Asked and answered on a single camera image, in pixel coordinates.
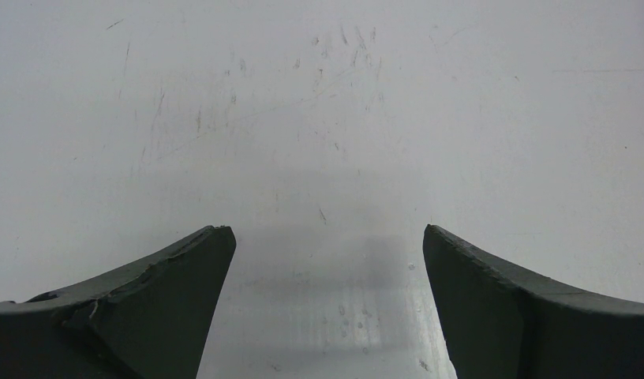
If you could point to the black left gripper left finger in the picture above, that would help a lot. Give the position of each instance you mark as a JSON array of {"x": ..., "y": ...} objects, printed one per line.
[{"x": 147, "y": 319}]

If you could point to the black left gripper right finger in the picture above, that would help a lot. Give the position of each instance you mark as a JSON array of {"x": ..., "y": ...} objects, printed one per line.
[{"x": 501, "y": 320}]

